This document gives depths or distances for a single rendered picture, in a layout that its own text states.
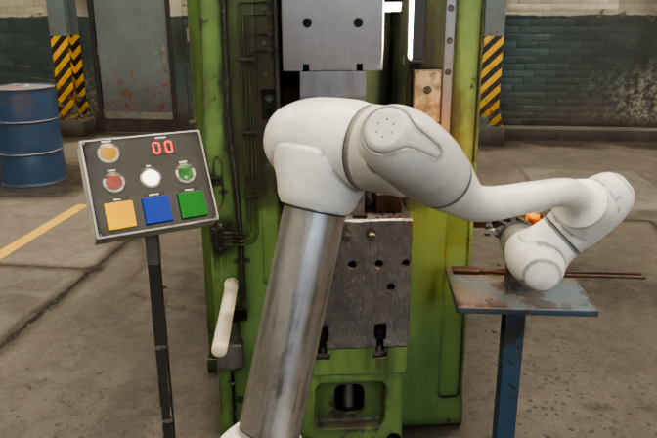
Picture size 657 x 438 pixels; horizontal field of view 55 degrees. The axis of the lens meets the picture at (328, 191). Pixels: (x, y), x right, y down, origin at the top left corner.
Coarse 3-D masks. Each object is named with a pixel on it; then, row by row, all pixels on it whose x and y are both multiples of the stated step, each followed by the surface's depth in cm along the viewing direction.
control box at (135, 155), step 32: (96, 160) 172; (128, 160) 176; (160, 160) 180; (192, 160) 183; (96, 192) 170; (128, 192) 173; (160, 192) 177; (96, 224) 167; (160, 224) 175; (192, 224) 179
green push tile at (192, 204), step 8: (192, 192) 180; (200, 192) 181; (184, 200) 178; (192, 200) 179; (200, 200) 180; (184, 208) 178; (192, 208) 179; (200, 208) 180; (184, 216) 177; (192, 216) 178; (200, 216) 180
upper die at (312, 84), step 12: (300, 72) 187; (312, 72) 187; (324, 72) 187; (336, 72) 188; (348, 72) 188; (360, 72) 188; (300, 84) 188; (312, 84) 188; (324, 84) 188; (336, 84) 189; (348, 84) 189; (360, 84) 189; (300, 96) 189; (312, 96) 189; (324, 96) 189; (336, 96) 190; (348, 96) 190; (360, 96) 190
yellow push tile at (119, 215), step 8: (128, 200) 172; (104, 208) 170; (112, 208) 170; (120, 208) 170; (128, 208) 171; (112, 216) 169; (120, 216) 170; (128, 216) 171; (112, 224) 168; (120, 224) 169; (128, 224) 170; (136, 224) 171
